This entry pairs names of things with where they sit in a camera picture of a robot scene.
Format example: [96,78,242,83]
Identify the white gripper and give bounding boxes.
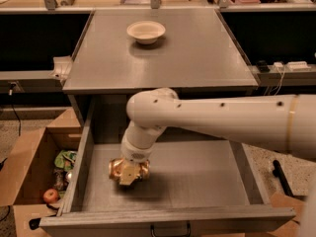
[119,121,155,186]

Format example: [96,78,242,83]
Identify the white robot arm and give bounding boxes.
[121,88,316,164]

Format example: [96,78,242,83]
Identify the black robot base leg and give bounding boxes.
[273,160,293,198]

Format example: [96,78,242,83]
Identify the open grey top drawer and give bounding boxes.
[40,96,295,237]

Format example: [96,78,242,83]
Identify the green snack bag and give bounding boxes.
[54,150,77,172]

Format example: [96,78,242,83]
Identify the red apple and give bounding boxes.
[42,189,59,203]

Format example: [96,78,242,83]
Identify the brown cardboard box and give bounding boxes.
[0,108,82,237]

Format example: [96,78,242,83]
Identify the grey metal cabinet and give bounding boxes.
[63,7,258,122]

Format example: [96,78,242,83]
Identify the white paper bowl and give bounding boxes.
[126,21,166,44]

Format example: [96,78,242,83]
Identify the white power strip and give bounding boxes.
[274,61,311,72]

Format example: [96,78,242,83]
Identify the black drawer handle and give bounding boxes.
[150,222,192,237]

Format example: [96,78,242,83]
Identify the white plastic bracket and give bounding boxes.
[50,56,73,80]

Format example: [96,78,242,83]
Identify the black cable on floor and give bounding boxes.
[8,82,23,137]

